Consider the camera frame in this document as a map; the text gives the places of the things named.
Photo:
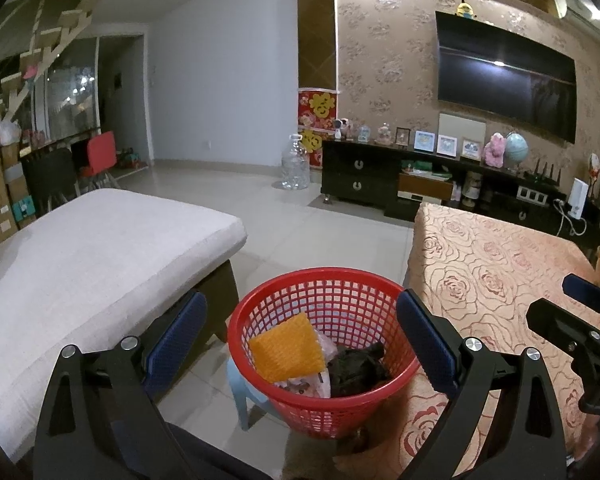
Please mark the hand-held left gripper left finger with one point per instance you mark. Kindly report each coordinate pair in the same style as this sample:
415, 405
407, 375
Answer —
175, 345

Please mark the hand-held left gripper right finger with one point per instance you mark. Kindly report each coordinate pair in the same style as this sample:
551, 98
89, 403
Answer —
425, 345

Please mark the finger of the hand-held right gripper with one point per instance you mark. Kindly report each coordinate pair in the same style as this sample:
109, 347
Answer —
550, 317
580, 287

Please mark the dark green scrap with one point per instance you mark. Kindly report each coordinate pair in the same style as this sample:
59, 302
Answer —
355, 370

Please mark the clear plastic bag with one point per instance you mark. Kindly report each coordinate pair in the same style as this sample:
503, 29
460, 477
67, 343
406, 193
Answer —
327, 347

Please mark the orange sponge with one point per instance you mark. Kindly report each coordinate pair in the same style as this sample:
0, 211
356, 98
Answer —
282, 347

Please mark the red plastic mesh basket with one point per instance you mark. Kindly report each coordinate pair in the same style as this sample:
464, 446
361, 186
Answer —
290, 410

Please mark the floral pink tablecloth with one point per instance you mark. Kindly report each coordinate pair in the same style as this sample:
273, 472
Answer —
480, 270

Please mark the white upright device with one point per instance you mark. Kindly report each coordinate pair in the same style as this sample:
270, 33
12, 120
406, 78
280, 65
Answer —
579, 199

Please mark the blue plastic stool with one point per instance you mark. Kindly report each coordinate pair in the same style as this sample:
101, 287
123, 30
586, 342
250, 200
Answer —
245, 400

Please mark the white power socket panel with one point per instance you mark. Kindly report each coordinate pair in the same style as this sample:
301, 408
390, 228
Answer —
533, 195

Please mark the white cushioned sofa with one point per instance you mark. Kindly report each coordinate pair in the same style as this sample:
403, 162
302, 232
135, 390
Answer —
105, 260

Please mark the black router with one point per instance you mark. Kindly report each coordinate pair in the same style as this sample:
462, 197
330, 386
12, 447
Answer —
542, 177

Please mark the red white santa figure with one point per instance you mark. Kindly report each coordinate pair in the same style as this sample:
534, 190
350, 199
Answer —
595, 166

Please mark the stacked round canisters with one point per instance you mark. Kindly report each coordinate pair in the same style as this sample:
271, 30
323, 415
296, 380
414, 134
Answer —
472, 189

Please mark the pale blue globe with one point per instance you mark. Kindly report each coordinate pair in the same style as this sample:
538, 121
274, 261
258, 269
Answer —
516, 147

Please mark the wooden drawer box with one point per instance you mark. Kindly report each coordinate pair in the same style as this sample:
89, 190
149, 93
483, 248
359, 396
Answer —
425, 190

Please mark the pink plush pig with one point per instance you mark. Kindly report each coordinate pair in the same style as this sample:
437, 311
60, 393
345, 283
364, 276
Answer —
495, 150

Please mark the green flat box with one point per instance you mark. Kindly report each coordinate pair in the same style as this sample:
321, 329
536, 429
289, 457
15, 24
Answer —
425, 167

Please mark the black television cabinet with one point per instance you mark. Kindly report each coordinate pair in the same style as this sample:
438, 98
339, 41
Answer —
350, 170

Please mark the red chair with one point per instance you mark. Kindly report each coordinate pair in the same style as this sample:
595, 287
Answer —
102, 152

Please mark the dark framed photo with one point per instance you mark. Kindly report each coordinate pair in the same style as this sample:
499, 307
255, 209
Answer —
403, 137

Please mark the black chair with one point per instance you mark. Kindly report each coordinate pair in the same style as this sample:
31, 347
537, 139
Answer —
50, 175

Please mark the glass snow globe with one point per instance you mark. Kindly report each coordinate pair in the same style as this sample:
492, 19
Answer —
385, 133

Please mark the clear large water bottle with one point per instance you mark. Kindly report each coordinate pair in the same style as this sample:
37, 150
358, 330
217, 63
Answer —
296, 165

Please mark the small glass ornament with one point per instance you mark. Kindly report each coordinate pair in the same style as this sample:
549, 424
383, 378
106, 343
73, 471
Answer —
364, 134

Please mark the white plastic bag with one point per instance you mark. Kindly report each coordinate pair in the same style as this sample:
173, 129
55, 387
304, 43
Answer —
6, 132

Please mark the sliding glass door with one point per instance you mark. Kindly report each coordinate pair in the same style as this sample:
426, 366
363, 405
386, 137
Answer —
70, 90

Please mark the white air conditioner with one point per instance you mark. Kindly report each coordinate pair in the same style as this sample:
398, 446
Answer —
575, 7

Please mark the yellow toy figure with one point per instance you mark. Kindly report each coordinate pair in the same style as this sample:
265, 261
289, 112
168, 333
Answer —
465, 10

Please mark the white picture frame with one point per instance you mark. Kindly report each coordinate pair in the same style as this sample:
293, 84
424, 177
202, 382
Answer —
471, 149
447, 145
424, 142

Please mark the white wall panel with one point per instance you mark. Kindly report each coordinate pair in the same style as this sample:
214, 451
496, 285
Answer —
462, 130

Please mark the black wall television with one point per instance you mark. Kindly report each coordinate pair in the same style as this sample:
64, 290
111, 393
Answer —
505, 75

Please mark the white security camera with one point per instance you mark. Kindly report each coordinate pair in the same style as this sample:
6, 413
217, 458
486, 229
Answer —
338, 131

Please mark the red festive wall poster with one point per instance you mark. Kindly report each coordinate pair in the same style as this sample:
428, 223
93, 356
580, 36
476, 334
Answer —
320, 107

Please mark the wooden wall shelf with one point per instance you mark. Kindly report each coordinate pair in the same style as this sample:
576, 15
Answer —
75, 19

